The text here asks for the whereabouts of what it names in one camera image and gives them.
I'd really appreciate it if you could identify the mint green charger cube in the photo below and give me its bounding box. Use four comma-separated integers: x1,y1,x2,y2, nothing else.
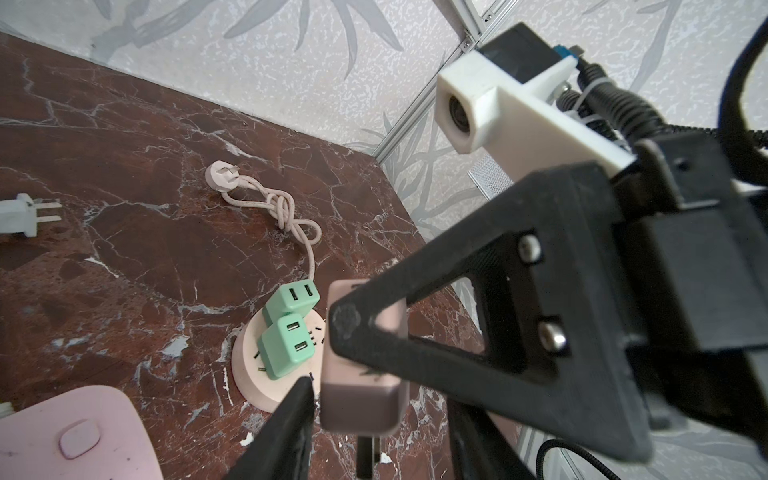
257,314,316,380

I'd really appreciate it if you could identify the beige three-pin plug cable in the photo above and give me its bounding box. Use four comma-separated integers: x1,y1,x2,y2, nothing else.
204,160,323,283

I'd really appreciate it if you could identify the black corrugated right cable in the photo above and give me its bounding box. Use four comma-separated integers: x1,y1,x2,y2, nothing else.
554,11,768,187

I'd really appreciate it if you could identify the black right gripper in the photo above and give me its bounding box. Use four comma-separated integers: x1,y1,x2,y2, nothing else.
613,133,767,451

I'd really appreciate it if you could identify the light green charger cube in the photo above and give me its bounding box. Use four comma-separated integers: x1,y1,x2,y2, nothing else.
263,279,320,327

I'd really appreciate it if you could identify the aluminium cage frame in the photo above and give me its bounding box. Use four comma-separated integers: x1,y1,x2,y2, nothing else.
371,0,518,165

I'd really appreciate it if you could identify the pink square power strip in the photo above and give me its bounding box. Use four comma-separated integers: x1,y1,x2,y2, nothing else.
1,385,163,479

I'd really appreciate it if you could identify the white two-pin plug cable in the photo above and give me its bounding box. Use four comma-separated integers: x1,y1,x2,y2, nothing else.
0,192,64,238

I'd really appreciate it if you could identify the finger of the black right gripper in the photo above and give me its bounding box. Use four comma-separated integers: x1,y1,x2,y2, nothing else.
329,162,653,462

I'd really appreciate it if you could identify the white wire mesh basket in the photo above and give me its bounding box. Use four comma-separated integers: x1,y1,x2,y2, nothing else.
468,153,513,200

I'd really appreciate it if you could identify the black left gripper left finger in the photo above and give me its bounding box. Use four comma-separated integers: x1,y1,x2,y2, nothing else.
224,376,315,479

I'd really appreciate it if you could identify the beige pink charger cube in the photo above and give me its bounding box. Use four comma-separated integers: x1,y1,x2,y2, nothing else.
319,278,410,436

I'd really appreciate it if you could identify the beige round power strip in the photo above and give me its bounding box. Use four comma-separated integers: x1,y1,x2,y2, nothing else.
231,309,326,413

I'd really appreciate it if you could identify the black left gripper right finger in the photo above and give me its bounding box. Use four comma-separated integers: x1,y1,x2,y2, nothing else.
447,398,534,480

